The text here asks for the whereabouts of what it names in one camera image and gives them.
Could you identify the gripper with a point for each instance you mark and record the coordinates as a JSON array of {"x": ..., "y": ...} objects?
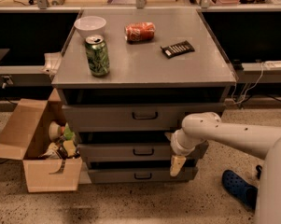
[{"x": 176, "y": 144}]

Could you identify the grey drawer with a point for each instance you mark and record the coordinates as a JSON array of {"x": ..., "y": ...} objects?
[
  {"x": 125, "y": 152},
  {"x": 134, "y": 117},
  {"x": 140, "y": 175}
]

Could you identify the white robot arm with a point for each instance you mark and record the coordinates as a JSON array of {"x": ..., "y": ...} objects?
[{"x": 258, "y": 141}]

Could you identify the grey top drawer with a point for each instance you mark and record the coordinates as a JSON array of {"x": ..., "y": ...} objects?
[{"x": 134, "y": 117}]

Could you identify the grey bottom drawer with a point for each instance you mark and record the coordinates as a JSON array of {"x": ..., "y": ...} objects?
[{"x": 140, "y": 175}]

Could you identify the grey drawer cabinet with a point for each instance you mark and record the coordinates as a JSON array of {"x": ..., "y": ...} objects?
[{"x": 141, "y": 74}]

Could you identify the blue clog shoe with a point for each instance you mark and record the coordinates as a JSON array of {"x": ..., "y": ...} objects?
[{"x": 239, "y": 189}]

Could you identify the black stick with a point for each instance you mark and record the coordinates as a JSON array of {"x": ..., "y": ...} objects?
[{"x": 259, "y": 171}]

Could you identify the green item in box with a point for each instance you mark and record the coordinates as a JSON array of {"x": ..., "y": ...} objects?
[{"x": 67, "y": 133}]

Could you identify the dark snack bar packet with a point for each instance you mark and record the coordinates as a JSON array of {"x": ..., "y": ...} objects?
[{"x": 177, "y": 49}]

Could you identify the cardboard box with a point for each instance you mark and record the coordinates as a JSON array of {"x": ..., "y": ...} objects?
[{"x": 26, "y": 138}]

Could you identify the white cup in box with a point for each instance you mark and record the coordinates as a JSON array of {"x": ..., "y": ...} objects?
[{"x": 55, "y": 131}]

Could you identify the green soda can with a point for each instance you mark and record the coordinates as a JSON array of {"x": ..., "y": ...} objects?
[{"x": 97, "y": 55}]

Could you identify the red soda can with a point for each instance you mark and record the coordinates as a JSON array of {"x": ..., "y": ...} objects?
[{"x": 139, "y": 31}]

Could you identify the white power strip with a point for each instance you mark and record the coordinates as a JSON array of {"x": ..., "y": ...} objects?
[{"x": 272, "y": 65}]

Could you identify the white bowl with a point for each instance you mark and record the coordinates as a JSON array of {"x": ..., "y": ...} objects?
[{"x": 90, "y": 25}]

